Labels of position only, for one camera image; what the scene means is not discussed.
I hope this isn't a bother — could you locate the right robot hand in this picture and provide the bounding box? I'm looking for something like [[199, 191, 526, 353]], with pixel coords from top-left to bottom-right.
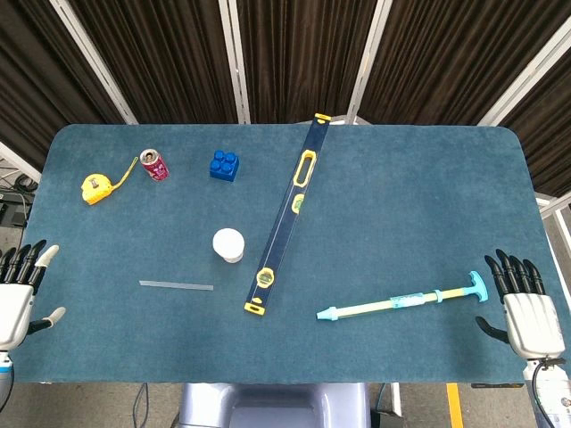
[[475, 249, 567, 360]]

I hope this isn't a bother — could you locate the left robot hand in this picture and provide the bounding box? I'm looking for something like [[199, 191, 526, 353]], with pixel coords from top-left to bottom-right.
[[0, 239, 67, 351]]

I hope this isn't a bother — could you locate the transparent straw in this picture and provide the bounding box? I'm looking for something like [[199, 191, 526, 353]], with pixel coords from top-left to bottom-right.
[[138, 280, 215, 292]]

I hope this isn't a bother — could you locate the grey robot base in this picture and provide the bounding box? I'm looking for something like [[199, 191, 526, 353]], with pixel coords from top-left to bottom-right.
[[178, 383, 371, 428]]

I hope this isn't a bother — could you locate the white paper cup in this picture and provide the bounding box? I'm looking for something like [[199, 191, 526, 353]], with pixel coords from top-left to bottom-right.
[[211, 227, 245, 264]]

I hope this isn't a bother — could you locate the yellow floor tape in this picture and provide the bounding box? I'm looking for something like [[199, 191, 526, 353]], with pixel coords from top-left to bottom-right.
[[446, 383, 464, 428]]

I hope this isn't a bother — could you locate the yellow tape measure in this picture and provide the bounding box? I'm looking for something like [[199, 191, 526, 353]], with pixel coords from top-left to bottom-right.
[[80, 156, 139, 206]]

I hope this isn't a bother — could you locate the teal yellow toy water pump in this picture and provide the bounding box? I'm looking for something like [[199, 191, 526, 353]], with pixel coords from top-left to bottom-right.
[[316, 270, 489, 322]]

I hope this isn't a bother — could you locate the blue felt table cloth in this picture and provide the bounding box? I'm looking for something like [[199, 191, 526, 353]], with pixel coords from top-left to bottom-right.
[[8, 123, 564, 385]]

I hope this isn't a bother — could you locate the dark brown curtain panel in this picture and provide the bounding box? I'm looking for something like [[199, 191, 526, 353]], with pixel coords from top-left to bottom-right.
[[236, 0, 378, 125], [359, 0, 571, 126], [499, 57, 571, 198], [66, 0, 240, 125], [0, 0, 128, 171]]

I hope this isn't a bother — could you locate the red drink can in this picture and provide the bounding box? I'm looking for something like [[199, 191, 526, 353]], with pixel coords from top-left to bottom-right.
[[139, 148, 170, 184]]

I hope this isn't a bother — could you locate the blue toy building brick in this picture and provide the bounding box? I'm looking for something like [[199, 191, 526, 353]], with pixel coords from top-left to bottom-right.
[[209, 150, 240, 183]]

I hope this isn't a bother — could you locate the blue yellow spirit level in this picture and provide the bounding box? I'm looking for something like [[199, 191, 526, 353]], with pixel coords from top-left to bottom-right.
[[243, 112, 332, 317]]

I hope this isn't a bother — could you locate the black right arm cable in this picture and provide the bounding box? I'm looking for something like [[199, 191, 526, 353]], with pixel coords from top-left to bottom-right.
[[530, 358, 566, 428]]

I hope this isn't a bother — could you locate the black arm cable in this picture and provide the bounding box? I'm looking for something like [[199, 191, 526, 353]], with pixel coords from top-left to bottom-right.
[[530, 358, 566, 428], [3, 356, 16, 414]]

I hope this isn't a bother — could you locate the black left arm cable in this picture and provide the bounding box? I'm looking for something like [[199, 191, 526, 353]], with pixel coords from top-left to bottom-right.
[[3, 356, 16, 414]]

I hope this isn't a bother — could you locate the black equipment with cables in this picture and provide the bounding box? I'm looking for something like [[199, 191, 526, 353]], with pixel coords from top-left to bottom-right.
[[0, 169, 40, 229]]

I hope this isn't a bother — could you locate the black floor cable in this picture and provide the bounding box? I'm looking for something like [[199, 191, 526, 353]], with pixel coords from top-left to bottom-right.
[[132, 383, 151, 428]]

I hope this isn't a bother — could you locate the white frame post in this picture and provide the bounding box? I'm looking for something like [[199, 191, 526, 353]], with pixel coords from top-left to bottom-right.
[[217, 0, 252, 125], [345, 0, 394, 125], [48, 0, 138, 126], [476, 17, 571, 128]]

